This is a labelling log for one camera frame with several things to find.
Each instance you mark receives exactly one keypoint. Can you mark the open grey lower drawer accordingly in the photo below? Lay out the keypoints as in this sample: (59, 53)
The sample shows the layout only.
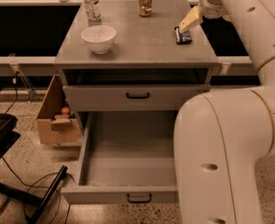
(126, 157)

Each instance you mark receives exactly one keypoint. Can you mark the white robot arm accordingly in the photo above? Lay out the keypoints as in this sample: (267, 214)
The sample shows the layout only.
(220, 135)

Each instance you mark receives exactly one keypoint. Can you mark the gold patterned can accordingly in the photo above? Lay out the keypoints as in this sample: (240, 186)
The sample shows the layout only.
(145, 8)

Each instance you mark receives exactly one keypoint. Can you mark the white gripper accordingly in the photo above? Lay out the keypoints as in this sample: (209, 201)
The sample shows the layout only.
(207, 8)

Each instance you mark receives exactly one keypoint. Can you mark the closed grey upper drawer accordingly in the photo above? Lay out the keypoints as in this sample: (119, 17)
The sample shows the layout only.
(130, 97)

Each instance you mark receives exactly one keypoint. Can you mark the orange fruit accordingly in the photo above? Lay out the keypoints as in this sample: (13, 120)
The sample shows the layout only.
(65, 110)

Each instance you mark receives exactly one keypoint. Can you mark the cardboard box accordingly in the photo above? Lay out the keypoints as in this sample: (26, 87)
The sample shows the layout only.
(53, 127)

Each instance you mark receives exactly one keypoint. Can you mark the white ceramic bowl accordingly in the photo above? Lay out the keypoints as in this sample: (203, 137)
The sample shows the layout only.
(99, 38)

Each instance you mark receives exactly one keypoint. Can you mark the grey drawer cabinet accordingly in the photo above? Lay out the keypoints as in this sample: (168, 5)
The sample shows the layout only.
(145, 51)

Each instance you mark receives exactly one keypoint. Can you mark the black chair base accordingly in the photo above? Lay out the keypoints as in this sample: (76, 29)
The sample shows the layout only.
(30, 162)

